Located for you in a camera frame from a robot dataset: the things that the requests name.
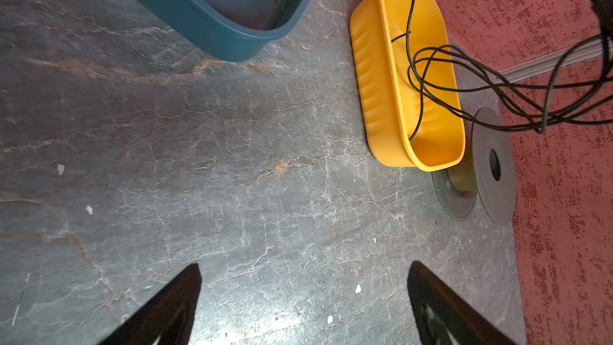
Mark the yellow plastic bin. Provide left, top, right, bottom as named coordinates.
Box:
left=350, top=0, right=466, bottom=172

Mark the grey cable spool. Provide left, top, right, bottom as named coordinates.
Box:
left=431, top=106, right=517, bottom=226

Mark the right aluminium corner post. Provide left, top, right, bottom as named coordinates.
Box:
left=501, top=40, right=602, bottom=82

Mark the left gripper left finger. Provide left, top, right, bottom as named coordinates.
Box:
left=102, top=264, right=202, bottom=344

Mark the black cable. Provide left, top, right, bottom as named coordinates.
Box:
left=390, top=0, right=613, bottom=141

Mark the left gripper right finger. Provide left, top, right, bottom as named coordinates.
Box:
left=407, top=261, right=513, bottom=344

